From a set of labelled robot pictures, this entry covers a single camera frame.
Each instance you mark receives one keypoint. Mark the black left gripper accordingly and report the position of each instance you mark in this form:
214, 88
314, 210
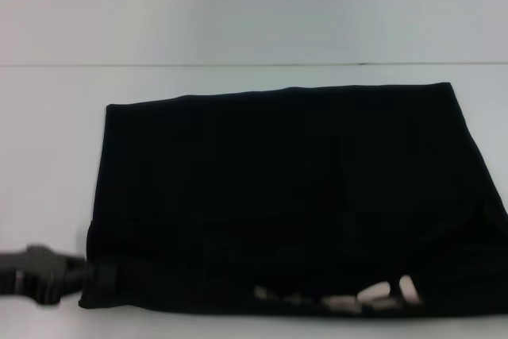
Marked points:
35, 271

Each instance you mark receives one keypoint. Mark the black shirt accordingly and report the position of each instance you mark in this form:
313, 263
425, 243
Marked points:
278, 176

